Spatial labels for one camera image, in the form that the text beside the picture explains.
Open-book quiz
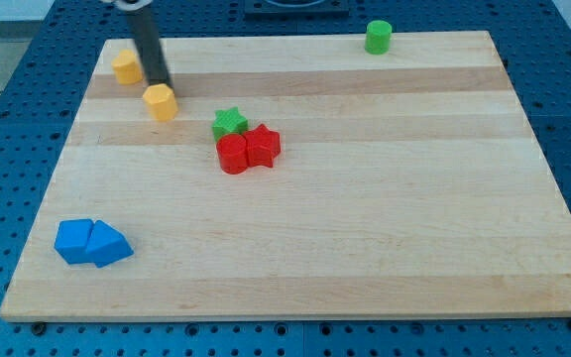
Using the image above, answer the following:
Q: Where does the red cylinder block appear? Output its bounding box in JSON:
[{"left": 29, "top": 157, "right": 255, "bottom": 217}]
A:
[{"left": 216, "top": 134, "right": 248, "bottom": 175}]

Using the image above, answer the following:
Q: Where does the wooden board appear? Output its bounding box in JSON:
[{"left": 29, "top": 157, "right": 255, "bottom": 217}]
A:
[{"left": 0, "top": 31, "right": 571, "bottom": 322}]

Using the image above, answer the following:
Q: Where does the green cylinder block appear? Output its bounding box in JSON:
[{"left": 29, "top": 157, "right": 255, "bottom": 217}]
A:
[{"left": 364, "top": 20, "right": 393, "bottom": 55}]

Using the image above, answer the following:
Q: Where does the blue triangle block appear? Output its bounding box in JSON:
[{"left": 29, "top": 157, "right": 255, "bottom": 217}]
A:
[{"left": 85, "top": 220, "right": 134, "bottom": 268}]

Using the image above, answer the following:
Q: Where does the yellow hexagon block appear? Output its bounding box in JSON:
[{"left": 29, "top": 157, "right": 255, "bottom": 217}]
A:
[{"left": 142, "top": 83, "right": 178, "bottom": 122}]

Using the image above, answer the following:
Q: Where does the grey tool mount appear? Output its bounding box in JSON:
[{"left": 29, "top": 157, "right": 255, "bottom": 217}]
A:
[{"left": 101, "top": 0, "right": 153, "bottom": 11}]

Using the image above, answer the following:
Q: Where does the blue cube block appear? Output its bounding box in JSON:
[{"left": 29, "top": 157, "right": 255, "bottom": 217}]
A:
[{"left": 54, "top": 218, "right": 94, "bottom": 265}]

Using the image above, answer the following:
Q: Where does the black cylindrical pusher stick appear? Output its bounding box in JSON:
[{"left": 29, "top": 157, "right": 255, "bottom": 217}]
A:
[{"left": 124, "top": 4, "right": 173, "bottom": 88}]

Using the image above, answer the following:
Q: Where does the red star block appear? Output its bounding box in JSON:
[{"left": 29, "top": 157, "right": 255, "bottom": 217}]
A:
[{"left": 243, "top": 124, "right": 281, "bottom": 168}]

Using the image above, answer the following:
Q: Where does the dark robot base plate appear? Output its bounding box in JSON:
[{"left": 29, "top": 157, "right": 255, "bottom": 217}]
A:
[{"left": 243, "top": 0, "right": 349, "bottom": 18}]

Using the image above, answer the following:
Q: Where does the yellow pentagon block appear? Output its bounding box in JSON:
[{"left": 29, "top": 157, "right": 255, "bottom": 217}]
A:
[{"left": 111, "top": 50, "right": 143, "bottom": 85}]

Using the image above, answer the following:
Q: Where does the green star block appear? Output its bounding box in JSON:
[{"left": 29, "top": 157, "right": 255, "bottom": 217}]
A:
[{"left": 211, "top": 107, "right": 249, "bottom": 142}]

